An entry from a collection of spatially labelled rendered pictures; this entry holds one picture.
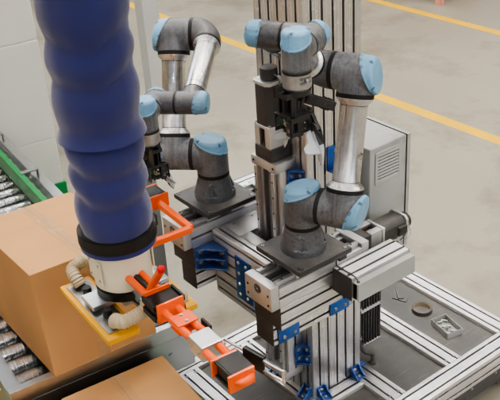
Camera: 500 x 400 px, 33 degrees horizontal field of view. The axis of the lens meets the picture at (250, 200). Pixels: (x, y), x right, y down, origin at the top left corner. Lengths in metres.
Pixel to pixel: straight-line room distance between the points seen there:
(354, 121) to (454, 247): 2.29
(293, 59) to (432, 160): 3.62
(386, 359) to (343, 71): 1.49
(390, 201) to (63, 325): 1.24
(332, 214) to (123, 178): 0.69
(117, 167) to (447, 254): 2.76
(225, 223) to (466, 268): 1.82
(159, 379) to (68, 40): 1.39
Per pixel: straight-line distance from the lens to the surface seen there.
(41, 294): 2.93
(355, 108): 2.58
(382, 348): 3.71
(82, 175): 2.31
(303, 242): 2.72
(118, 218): 2.35
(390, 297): 4.00
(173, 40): 3.06
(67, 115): 2.22
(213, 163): 3.03
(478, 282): 4.51
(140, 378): 3.11
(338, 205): 2.61
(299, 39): 2.12
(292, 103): 2.18
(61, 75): 2.19
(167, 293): 2.35
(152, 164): 2.74
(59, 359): 3.06
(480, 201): 5.23
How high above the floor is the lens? 2.53
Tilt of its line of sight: 29 degrees down
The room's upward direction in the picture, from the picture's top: 4 degrees counter-clockwise
